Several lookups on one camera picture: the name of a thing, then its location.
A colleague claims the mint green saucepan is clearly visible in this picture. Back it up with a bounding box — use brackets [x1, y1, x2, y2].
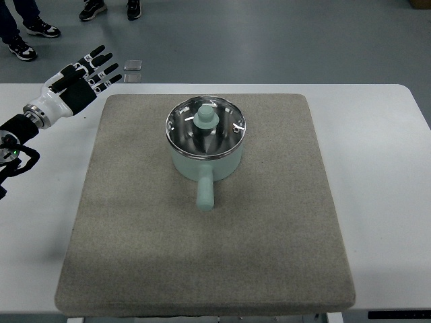
[169, 140, 244, 211]

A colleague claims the cardboard box corner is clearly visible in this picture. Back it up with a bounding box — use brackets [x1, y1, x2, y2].
[409, 0, 431, 9]

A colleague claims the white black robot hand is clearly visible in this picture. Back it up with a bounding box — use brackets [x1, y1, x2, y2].
[23, 45, 122, 128]

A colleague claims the glass lid with green knob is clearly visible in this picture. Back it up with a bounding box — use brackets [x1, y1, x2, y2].
[165, 96, 246, 160]

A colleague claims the person right black white sneaker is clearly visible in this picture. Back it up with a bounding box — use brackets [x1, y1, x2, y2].
[26, 17, 61, 38]

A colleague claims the metal floor plate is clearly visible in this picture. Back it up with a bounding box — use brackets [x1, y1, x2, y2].
[124, 59, 142, 71]

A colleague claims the black panel under table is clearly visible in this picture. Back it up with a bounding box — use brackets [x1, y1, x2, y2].
[368, 310, 430, 320]

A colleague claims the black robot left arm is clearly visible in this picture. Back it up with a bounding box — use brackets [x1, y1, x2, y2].
[1, 45, 122, 182]

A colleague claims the person black shoe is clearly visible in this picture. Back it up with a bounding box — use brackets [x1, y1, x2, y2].
[127, 0, 142, 21]
[79, 0, 107, 22]

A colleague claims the grey felt mat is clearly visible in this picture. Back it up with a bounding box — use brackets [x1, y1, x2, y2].
[55, 94, 356, 317]

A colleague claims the person black white sneaker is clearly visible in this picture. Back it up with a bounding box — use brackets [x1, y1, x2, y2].
[26, 17, 61, 38]
[7, 36, 38, 61]

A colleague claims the person left black white sneaker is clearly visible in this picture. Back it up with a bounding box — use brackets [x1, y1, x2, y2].
[7, 36, 38, 61]

